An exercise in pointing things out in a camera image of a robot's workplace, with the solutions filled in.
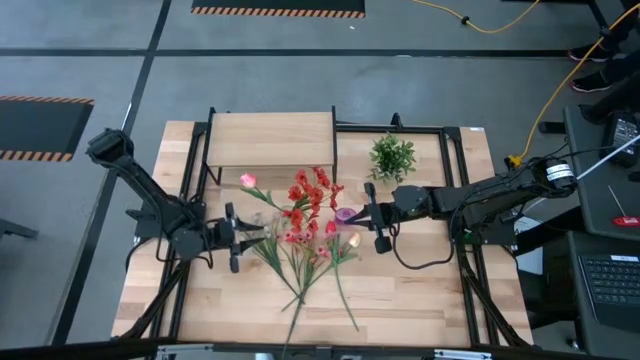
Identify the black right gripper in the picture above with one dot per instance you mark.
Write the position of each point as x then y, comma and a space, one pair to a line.
380, 215

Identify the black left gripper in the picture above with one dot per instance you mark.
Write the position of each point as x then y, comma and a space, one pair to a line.
233, 237

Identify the purple ribbed glass vase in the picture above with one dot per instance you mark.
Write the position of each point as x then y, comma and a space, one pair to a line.
344, 216

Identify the white blossom flower spray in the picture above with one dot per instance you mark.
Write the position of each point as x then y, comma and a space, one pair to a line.
272, 260

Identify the red tulip stem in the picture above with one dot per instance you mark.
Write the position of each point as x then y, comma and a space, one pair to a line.
330, 227

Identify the pink blossom flower spray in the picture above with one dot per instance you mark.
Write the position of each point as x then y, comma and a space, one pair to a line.
295, 237

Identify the pink tulip stem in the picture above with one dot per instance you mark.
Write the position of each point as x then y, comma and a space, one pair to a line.
247, 180

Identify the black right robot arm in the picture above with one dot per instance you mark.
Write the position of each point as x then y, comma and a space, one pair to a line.
490, 197

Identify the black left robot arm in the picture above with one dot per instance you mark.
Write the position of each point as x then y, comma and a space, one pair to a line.
145, 190

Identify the wooden shelf with black legs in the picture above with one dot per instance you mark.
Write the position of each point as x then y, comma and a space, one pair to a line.
270, 140

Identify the green plant in white pot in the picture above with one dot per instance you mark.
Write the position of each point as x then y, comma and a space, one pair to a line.
392, 160

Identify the white box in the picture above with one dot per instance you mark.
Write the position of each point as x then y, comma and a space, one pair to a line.
530, 250

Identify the dark grey desk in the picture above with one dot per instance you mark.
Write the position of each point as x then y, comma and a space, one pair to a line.
600, 345
595, 200

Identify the black hazard striped floor mat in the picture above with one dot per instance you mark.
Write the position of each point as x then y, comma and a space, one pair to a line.
40, 125
275, 5

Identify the grey stand foot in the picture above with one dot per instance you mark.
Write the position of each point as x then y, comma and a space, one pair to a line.
15, 229

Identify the black keyboard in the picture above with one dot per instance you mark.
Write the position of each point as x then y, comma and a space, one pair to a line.
615, 285

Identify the person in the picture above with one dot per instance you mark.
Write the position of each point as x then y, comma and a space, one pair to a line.
590, 82

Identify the black handheld device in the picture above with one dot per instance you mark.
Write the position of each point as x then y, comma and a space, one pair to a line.
622, 140

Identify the black metal table frame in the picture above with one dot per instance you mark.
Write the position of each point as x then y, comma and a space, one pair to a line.
425, 129

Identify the silver metal bracket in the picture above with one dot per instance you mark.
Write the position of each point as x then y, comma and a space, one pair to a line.
185, 351
462, 354

